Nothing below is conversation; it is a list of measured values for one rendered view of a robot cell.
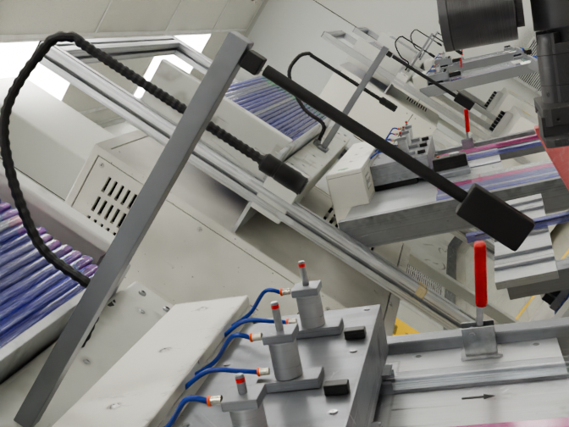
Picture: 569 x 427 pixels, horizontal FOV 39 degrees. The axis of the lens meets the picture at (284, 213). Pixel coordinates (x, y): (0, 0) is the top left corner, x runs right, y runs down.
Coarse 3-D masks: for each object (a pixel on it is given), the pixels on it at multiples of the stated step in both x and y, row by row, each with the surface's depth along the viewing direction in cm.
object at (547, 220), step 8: (544, 216) 108; (552, 216) 107; (560, 216) 106; (568, 216) 106; (536, 224) 107; (544, 224) 107; (552, 224) 107; (472, 232) 110; (480, 232) 109; (472, 240) 110; (480, 240) 110
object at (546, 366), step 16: (448, 368) 72; (464, 368) 71; (480, 368) 70; (496, 368) 70; (512, 368) 69; (528, 368) 69; (544, 368) 69; (560, 368) 68; (400, 384) 72; (416, 384) 71; (432, 384) 71; (448, 384) 71
